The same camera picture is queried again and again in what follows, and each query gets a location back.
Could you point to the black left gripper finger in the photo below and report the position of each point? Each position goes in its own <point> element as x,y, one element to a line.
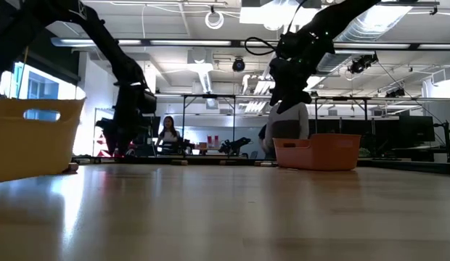
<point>108,136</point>
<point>130,139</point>

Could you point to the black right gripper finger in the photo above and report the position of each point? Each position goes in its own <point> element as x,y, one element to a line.
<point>301,98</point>
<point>281,105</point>

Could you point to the silver grey battery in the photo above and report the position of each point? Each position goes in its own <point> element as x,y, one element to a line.
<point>72,167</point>

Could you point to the black copper battery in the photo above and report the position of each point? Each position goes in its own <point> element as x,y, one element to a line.
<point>228,162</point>
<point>179,162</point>
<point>266,164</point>

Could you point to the orange plastic bin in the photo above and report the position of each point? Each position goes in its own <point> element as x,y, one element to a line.
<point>319,152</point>

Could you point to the yellow plastic bin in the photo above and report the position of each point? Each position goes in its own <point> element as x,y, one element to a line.
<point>29,145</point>

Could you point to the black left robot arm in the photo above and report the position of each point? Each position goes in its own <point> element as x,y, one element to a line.
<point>101,40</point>

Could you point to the black background robot arm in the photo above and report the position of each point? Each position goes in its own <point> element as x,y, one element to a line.
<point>234,145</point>

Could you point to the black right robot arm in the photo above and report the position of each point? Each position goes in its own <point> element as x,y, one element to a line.
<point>337,18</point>

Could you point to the person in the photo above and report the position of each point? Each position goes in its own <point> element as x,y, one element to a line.
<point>286,125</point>
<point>168,136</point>

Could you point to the black background equipment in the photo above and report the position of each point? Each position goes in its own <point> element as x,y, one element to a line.
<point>185,145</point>

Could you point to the black ceiling spotlight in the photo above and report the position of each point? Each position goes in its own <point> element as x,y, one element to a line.
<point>395,92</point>
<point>361,63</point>

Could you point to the black metal table rack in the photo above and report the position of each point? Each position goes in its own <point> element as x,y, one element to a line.
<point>208,96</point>

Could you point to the pink cups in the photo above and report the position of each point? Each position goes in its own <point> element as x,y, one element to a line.
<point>212,140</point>

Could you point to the long ceiling light strip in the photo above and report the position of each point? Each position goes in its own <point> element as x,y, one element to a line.
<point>192,42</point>

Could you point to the black computer monitor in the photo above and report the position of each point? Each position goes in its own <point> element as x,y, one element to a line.
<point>415,128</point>

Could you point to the black background desk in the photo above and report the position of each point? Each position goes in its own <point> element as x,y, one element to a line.
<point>421,150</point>

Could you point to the black ceiling dome camera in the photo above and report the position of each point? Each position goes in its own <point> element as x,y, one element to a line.
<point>238,64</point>

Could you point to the silver ceiling duct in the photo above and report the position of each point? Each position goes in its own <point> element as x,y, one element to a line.
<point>363,29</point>

